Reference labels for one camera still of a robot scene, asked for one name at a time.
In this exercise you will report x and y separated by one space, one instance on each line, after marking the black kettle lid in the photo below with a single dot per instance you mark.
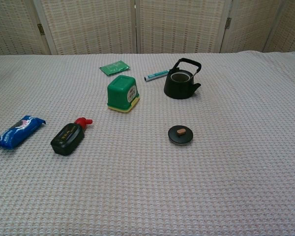
180 136

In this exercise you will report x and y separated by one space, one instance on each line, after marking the green box with yellow base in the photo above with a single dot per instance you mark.
120 94

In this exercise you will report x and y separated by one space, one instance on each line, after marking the white and teal tube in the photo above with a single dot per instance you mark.
156 75

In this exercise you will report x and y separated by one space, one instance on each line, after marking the beige waffle-weave tablecloth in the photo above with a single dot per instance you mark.
147 177

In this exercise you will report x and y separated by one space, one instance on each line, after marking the green flat sachet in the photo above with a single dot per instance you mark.
114 67

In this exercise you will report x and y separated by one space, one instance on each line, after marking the black ink bottle, red cap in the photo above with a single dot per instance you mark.
66 138

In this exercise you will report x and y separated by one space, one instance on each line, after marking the woven folding screen panel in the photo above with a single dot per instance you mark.
182 24
12 27
291 27
250 24
88 24

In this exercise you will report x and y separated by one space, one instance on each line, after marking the brass screen hinge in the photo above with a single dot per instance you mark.
40 29
227 23

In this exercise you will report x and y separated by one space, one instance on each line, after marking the blue snack packet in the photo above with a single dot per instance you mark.
16 132

